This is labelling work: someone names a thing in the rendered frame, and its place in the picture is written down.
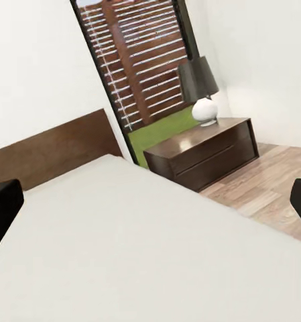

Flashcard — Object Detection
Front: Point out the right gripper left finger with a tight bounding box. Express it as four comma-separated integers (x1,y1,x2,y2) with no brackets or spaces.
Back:
0,178,24,243

